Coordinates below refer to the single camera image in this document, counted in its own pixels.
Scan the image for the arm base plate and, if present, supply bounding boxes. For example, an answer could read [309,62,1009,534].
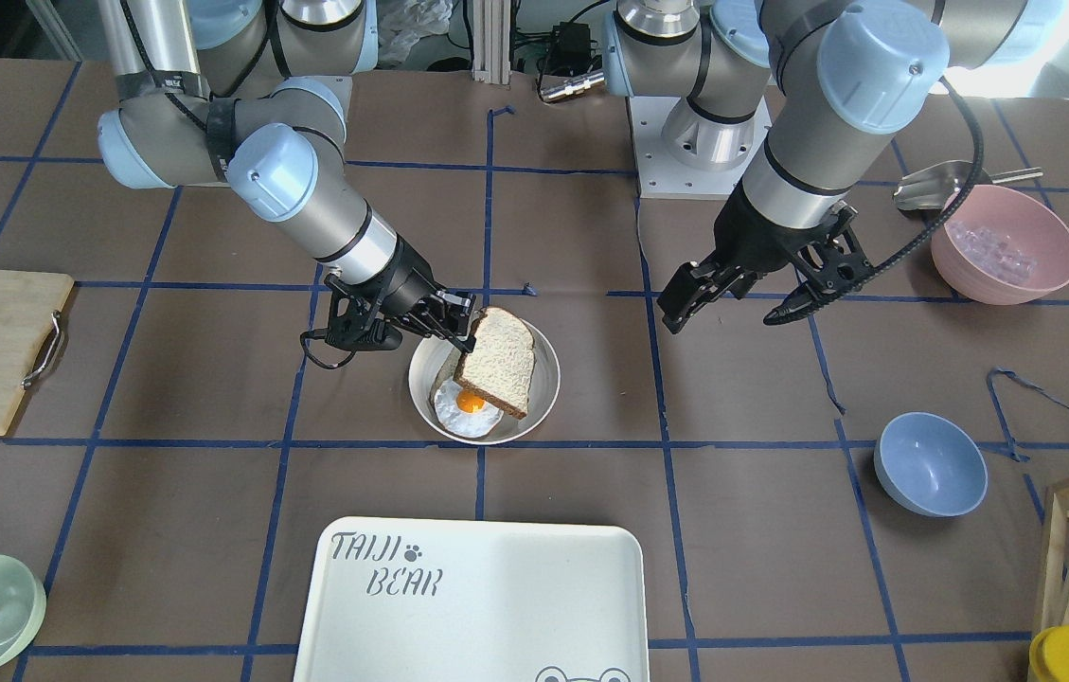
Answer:
[171,76,353,190]
[628,97,771,200]

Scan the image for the aluminium frame post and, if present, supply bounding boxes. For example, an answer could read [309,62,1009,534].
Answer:
[468,0,513,89]

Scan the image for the bread slice on plate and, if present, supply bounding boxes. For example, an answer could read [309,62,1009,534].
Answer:
[429,345,462,399]

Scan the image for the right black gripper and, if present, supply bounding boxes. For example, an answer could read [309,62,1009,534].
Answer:
[300,239,476,370]

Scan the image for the metal scoop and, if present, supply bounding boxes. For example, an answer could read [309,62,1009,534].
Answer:
[892,159,1044,213]

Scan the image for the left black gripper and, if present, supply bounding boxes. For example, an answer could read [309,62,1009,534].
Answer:
[659,188,873,335]

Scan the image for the blue bowl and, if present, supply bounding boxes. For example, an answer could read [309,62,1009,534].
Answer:
[873,413,989,518]

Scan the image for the cream round plate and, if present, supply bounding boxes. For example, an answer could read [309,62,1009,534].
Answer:
[407,323,561,446]

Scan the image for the cream bear serving tray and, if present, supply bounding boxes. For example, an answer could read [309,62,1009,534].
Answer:
[294,515,650,681]

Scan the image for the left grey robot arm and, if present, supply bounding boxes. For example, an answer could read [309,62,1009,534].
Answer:
[602,1,1065,332]

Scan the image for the pink bowl with ice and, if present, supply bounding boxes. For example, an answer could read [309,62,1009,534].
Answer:
[931,185,1069,305]

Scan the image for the fried egg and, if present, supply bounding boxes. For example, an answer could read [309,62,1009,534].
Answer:
[431,379,503,438]

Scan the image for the bread slice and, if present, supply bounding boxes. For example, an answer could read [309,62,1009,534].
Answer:
[453,306,537,420]
[429,345,462,399]

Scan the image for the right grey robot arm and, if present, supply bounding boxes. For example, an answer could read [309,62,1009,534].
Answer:
[98,1,476,358]

